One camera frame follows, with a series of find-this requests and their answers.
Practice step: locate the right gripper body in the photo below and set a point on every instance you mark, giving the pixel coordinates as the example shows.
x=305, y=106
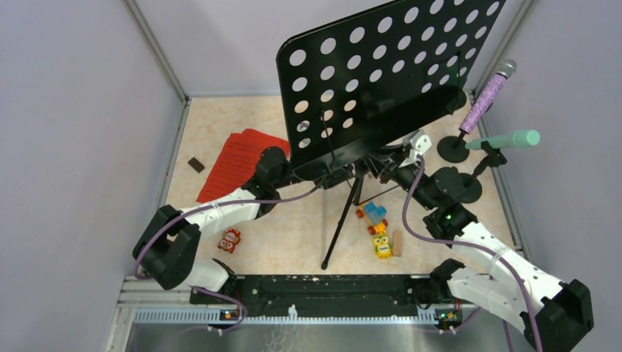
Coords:
x=390, y=166

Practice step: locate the black music stand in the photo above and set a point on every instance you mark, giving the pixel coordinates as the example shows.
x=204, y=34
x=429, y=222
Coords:
x=354, y=85

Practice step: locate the red sheet music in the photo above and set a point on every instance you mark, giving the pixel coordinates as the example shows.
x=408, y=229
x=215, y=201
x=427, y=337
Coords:
x=236, y=162

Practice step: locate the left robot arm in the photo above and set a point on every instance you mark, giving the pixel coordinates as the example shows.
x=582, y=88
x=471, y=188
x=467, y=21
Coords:
x=167, y=249

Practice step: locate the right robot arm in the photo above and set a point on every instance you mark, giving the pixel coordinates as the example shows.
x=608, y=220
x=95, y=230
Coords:
x=553, y=315

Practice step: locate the toy block car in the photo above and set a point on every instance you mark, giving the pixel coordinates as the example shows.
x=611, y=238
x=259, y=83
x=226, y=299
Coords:
x=375, y=217

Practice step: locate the wooden block near owl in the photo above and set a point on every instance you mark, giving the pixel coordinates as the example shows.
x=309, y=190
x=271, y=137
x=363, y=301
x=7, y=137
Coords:
x=397, y=243

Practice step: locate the yellow owl block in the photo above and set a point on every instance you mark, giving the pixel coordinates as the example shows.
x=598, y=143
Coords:
x=382, y=247

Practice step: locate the black round mic stand front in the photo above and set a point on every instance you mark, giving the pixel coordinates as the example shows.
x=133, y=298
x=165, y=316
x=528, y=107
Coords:
x=472, y=186

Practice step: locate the purple glitter microphone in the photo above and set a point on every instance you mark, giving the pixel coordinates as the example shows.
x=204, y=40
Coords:
x=487, y=95

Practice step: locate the red owl block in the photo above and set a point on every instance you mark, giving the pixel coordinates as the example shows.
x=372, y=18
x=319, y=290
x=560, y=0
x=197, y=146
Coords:
x=230, y=239

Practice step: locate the dark brown small block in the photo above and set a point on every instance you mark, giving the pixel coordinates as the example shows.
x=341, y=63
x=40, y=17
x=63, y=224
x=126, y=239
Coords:
x=196, y=165

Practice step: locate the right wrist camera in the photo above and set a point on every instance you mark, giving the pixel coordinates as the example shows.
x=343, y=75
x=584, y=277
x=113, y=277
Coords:
x=415, y=145

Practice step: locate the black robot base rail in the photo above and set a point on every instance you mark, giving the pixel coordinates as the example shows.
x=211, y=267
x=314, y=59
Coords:
x=346, y=296

